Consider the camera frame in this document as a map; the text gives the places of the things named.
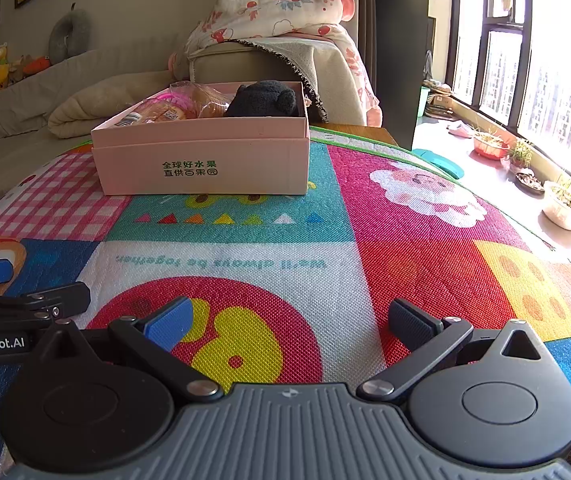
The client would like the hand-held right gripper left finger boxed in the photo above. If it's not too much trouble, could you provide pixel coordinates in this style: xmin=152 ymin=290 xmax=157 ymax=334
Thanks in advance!
xmin=36 ymin=296 xmax=224 ymax=403

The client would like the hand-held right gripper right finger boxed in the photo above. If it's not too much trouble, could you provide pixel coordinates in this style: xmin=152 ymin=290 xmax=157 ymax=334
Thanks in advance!
xmin=356 ymin=298 xmax=549 ymax=406

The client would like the pink cardboard box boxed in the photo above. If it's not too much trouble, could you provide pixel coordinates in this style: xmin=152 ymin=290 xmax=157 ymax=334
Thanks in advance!
xmin=90 ymin=81 xmax=311 ymax=196

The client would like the bread packet with barcode label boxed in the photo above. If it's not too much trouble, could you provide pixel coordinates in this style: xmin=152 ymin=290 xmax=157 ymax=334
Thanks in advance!
xmin=120 ymin=99 xmax=191 ymax=126

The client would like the clear bread packet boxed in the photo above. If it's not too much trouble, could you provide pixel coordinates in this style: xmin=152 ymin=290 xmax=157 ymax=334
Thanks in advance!
xmin=188 ymin=85 xmax=231 ymax=120

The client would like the black plush toy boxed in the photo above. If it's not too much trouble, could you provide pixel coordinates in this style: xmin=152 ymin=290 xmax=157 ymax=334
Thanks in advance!
xmin=224 ymin=80 xmax=299 ymax=118

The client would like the colourful printed play mat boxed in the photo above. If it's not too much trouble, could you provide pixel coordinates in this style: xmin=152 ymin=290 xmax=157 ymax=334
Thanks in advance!
xmin=0 ymin=125 xmax=571 ymax=480

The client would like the teal slipper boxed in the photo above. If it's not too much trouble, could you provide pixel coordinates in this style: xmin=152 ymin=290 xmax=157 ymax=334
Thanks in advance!
xmin=412 ymin=148 xmax=466 ymax=180

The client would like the beige covered sofa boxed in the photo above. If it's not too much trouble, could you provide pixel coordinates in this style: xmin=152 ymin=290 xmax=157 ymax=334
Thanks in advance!
xmin=0 ymin=45 xmax=191 ymax=226

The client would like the dark dish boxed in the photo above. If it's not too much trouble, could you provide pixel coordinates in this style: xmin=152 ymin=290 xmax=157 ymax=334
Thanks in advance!
xmin=515 ymin=171 xmax=545 ymax=193

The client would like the white plant pot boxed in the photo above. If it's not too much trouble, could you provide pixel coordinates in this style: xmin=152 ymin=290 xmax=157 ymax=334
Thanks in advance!
xmin=543 ymin=180 xmax=571 ymax=231

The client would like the red plant pot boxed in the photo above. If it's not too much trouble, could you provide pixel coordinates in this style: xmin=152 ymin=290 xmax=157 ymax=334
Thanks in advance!
xmin=473 ymin=132 xmax=510 ymax=161

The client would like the folded beige blanket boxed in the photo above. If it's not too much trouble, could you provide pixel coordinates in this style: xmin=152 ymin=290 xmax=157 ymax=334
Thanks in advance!
xmin=48 ymin=71 xmax=176 ymax=140

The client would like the small potted plant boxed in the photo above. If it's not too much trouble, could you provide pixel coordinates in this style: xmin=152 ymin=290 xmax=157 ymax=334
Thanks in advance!
xmin=508 ymin=139 xmax=536 ymax=173

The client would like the orange carrot toy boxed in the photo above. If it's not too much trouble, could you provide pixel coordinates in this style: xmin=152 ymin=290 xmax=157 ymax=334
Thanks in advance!
xmin=22 ymin=55 xmax=51 ymax=77

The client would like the grey neck pillow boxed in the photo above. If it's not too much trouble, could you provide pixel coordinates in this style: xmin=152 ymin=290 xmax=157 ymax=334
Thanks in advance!
xmin=48 ymin=2 xmax=92 ymax=66

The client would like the beige sofa armrest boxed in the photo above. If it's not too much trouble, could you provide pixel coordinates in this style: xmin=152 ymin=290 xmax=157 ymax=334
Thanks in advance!
xmin=188 ymin=42 xmax=296 ymax=91

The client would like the beige fringed cloth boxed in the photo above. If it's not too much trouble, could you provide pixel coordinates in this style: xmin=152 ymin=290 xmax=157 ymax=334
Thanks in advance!
xmin=230 ymin=37 xmax=366 ymax=126

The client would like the brown curtain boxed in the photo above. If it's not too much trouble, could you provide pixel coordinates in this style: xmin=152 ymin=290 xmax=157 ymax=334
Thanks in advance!
xmin=323 ymin=0 xmax=376 ymax=86

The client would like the white floral blanket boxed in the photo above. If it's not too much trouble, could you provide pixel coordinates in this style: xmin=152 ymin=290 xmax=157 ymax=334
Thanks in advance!
xmin=186 ymin=0 xmax=381 ymax=128

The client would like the black window frame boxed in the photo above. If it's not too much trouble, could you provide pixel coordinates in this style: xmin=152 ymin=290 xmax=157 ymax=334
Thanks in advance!
xmin=445 ymin=0 xmax=571 ymax=181

